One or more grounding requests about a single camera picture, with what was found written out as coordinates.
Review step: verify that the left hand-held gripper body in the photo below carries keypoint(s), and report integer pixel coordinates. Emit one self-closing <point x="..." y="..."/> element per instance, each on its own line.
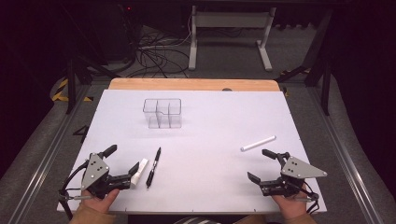
<point x="95" y="170"/>

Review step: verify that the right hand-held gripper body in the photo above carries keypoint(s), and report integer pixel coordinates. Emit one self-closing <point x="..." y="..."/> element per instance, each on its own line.
<point x="300" y="169"/>

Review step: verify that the white marker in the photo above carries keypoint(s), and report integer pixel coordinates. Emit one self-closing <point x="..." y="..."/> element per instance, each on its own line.
<point x="139" y="174"/>

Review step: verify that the white chalk stick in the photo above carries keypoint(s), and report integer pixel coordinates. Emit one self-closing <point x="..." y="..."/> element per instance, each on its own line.
<point x="258" y="143"/>

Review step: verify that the black pen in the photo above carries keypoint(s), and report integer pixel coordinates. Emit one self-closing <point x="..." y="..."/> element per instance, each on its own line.
<point x="153" y="169"/>

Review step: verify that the clear plastic organizer box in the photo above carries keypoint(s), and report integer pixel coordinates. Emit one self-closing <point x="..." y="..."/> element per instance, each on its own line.
<point x="162" y="112"/>

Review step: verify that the person's left hand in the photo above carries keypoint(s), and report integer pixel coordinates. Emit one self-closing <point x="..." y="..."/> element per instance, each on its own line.
<point x="99" y="202"/>

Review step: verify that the person's right hand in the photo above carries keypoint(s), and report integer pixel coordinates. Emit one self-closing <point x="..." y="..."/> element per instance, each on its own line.
<point x="291" y="207"/>

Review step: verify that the yellow black hazard tape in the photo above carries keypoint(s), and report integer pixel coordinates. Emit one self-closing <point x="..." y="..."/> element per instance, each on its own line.
<point x="60" y="97"/>

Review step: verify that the black tripod stand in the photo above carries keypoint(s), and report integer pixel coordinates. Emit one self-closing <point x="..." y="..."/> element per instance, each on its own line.
<point x="325" y="87"/>
<point x="71" y="87"/>

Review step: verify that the person's striped clothing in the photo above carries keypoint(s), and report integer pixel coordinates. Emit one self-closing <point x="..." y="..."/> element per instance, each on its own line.
<point x="193" y="221"/>

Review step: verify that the aluminium floor rail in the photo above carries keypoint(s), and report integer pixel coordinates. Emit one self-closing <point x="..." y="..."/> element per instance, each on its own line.
<point x="345" y="155"/>
<point x="46" y="155"/>

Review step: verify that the white metal stand frame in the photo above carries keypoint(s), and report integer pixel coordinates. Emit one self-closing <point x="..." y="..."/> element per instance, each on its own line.
<point x="230" y="19"/>

